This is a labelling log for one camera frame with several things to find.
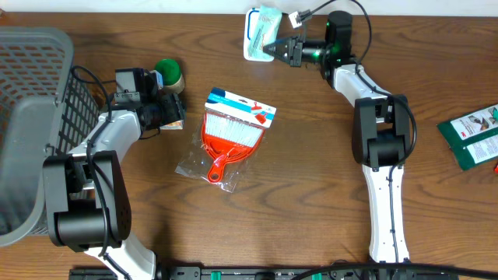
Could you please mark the green lid white jar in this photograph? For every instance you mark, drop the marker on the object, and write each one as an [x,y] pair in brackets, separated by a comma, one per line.
[173,80]

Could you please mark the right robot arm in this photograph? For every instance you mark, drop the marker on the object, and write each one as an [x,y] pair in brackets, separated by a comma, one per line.
[382,127]

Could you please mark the white barcode scanner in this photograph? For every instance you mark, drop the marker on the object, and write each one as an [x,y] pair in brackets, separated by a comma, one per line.
[253,37]

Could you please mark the green grip gloves package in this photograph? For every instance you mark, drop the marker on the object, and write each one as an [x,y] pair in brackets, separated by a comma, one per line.
[472,137]

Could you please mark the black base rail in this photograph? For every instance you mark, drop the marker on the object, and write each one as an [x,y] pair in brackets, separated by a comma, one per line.
[196,273]

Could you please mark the orange snack box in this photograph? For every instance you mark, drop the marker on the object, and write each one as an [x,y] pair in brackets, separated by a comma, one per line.
[177,125]

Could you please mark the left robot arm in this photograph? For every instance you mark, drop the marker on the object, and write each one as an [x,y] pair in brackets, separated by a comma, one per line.
[86,200]

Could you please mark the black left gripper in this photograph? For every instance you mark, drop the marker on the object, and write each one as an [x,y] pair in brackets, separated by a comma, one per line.
[173,113]

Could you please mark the red dustpan brush package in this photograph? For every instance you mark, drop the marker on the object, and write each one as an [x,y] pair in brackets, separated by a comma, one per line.
[231,129]

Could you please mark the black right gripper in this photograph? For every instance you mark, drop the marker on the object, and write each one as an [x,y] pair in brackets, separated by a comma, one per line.
[294,50]

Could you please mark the pale green wipes packet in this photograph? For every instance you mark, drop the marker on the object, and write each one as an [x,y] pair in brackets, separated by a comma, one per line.
[265,31]

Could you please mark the grey plastic mesh basket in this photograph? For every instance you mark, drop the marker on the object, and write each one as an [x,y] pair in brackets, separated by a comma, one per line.
[45,112]

